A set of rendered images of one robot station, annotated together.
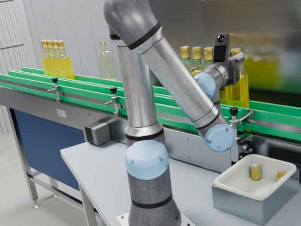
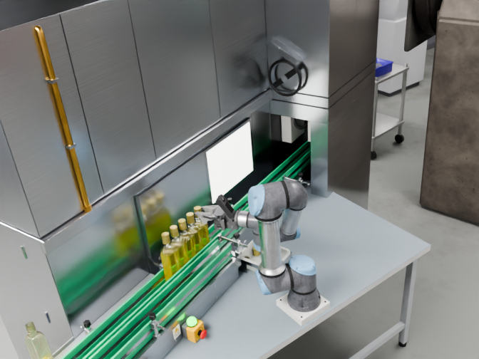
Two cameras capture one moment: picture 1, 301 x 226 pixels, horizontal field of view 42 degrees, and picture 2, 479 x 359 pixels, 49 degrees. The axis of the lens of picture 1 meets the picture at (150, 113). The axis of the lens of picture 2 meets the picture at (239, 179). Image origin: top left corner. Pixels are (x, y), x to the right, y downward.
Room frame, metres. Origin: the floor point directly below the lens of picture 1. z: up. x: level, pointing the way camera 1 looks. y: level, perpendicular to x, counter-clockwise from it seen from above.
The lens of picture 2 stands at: (1.53, 1.72, 2.50)
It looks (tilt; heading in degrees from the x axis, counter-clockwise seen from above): 31 degrees down; 259
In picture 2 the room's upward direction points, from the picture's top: 5 degrees counter-clockwise
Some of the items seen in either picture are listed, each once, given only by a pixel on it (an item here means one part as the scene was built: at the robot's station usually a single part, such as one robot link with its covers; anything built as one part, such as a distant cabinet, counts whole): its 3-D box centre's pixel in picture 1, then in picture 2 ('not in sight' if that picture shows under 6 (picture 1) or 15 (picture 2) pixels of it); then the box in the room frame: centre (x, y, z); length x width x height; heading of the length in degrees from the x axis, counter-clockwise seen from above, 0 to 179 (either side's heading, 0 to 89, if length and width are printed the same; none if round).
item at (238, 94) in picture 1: (238, 97); (201, 237); (1.35, -0.32, 0.99); 0.06 x 0.06 x 0.21; 44
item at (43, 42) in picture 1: (49, 64); not in sight; (2.28, 0.54, 1.02); 0.06 x 0.06 x 0.28; 43
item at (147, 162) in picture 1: (148, 169); (301, 272); (0.97, 0.03, 0.95); 0.13 x 0.12 x 0.14; 0
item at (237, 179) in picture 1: (255, 185); (264, 259); (1.05, -0.29, 0.80); 0.22 x 0.17 x 0.09; 133
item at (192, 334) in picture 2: not in sight; (193, 330); (1.48, 0.06, 0.79); 0.07 x 0.07 x 0.07; 43
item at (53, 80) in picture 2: not in sight; (65, 127); (1.80, -0.10, 1.76); 0.03 x 0.03 x 0.72; 43
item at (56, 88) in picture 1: (53, 91); not in sight; (1.95, 0.47, 0.94); 0.07 x 0.04 x 0.13; 133
